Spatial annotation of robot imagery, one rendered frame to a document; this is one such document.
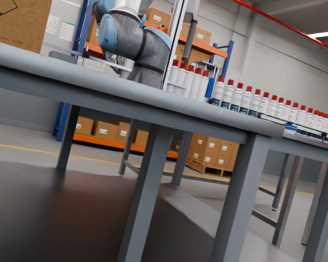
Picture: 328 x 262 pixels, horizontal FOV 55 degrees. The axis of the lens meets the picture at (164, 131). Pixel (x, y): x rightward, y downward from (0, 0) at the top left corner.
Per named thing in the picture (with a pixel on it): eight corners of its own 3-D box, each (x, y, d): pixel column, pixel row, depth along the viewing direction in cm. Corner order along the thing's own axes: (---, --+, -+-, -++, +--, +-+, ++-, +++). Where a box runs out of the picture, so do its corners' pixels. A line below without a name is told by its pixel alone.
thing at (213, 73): (199, 107, 202) (209, 68, 201) (211, 109, 191) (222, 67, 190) (181, 102, 196) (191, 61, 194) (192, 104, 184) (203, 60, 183)
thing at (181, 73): (176, 100, 179) (185, 64, 178) (180, 100, 174) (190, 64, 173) (168, 97, 176) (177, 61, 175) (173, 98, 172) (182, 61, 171)
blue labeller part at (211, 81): (206, 105, 193) (213, 79, 192) (209, 105, 190) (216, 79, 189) (201, 104, 191) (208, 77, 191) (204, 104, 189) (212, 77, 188)
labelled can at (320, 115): (318, 140, 233) (326, 113, 232) (316, 139, 229) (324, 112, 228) (311, 138, 237) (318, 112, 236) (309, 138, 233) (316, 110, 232)
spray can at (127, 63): (125, 85, 164) (135, 47, 164) (129, 86, 160) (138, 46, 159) (116, 82, 162) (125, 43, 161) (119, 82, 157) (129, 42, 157)
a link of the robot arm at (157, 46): (170, 72, 115) (180, 36, 115) (137, 60, 109) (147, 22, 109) (156, 73, 126) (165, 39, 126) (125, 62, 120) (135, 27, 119)
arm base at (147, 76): (152, 97, 128) (159, 74, 128) (168, 100, 115) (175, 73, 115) (117, 87, 122) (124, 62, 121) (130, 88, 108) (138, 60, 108)
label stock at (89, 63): (67, 75, 204) (72, 53, 204) (90, 82, 221) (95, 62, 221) (88, 79, 193) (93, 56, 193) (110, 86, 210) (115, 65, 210)
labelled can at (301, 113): (301, 134, 220) (308, 106, 219) (293, 133, 221) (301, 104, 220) (299, 134, 225) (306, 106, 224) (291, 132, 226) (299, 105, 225)
